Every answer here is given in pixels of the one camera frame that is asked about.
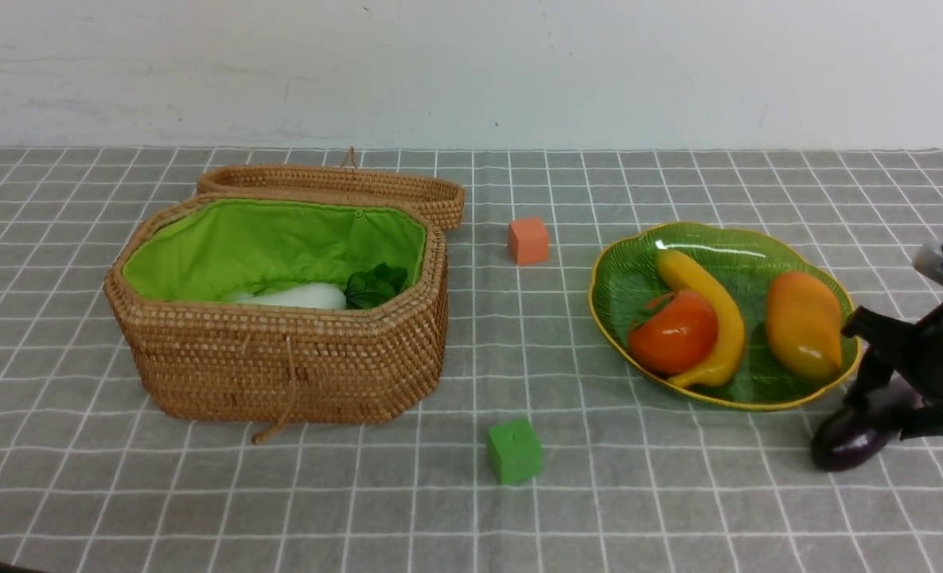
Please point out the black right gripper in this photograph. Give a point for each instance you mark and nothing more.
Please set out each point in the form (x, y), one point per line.
(911, 351)

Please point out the purple eggplant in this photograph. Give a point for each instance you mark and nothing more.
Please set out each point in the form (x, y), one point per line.
(863, 426)

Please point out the yellow orange mango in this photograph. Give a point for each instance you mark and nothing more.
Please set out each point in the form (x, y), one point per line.
(803, 327)

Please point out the orange persimmon with green leaf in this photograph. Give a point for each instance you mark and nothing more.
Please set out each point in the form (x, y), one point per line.
(673, 333)

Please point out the green glass leaf plate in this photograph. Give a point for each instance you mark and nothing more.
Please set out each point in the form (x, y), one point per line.
(733, 271)

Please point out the orange foam cube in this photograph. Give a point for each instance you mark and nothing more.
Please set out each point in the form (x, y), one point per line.
(528, 241)

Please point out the green foam cube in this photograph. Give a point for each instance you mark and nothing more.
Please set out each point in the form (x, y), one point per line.
(514, 451)

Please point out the green lettuce leaf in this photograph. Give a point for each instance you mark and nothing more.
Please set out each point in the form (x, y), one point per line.
(370, 289)

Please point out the woven rattan basket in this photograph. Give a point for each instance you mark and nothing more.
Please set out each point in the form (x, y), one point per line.
(201, 357)

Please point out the grey checkered tablecloth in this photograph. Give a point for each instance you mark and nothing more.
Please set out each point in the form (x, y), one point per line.
(635, 479)

